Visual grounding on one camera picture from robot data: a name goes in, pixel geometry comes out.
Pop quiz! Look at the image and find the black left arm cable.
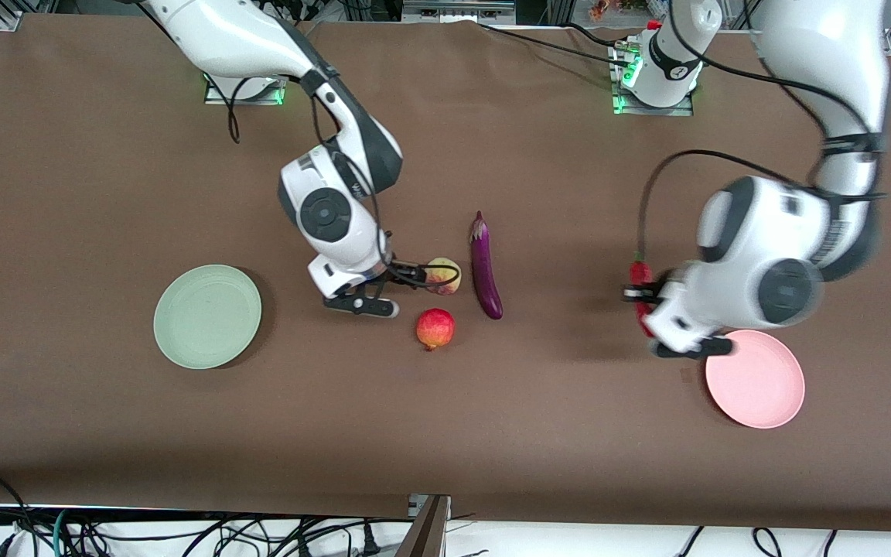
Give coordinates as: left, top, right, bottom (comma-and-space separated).
637, 0, 879, 264

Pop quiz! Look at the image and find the purple eggplant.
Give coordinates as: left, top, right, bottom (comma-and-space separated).
469, 210, 504, 320

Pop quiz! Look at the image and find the aluminium profile post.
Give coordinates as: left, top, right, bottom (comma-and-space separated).
395, 494, 452, 557

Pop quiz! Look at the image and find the green cable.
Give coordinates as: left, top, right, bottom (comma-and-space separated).
49, 509, 79, 557

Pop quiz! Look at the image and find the black cable across cloth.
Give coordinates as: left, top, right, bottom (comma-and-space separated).
476, 22, 632, 69

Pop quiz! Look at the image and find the yellow pink peach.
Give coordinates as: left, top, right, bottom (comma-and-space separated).
424, 258, 463, 296

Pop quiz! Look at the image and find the grey metal rail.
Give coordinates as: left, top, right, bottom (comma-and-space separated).
403, 0, 516, 24

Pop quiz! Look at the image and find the red chili pepper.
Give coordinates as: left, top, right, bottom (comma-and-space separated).
630, 261, 657, 339

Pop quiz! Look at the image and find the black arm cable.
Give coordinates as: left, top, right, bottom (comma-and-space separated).
637, 0, 879, 264
202, 70, 462, 295

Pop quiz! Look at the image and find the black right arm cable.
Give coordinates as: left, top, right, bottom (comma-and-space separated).
202, 70, 462, 295

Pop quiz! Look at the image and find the brown table cloth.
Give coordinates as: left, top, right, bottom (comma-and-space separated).
0, 14, 891, 535

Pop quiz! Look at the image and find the colourful toy pile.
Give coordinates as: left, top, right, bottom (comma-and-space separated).
589, 0, 667, 22

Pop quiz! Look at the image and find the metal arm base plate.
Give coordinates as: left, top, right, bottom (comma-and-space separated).
612, 39, 694, 117
204, 73, 285, 106

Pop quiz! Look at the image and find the pink plate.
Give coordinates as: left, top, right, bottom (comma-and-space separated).
705, 330, 806, 429

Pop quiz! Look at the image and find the red pomegranate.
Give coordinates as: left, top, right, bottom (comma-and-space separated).
415, 308, 456, 352

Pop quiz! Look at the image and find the light green plate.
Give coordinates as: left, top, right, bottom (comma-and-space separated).
153, 265, 262, 370

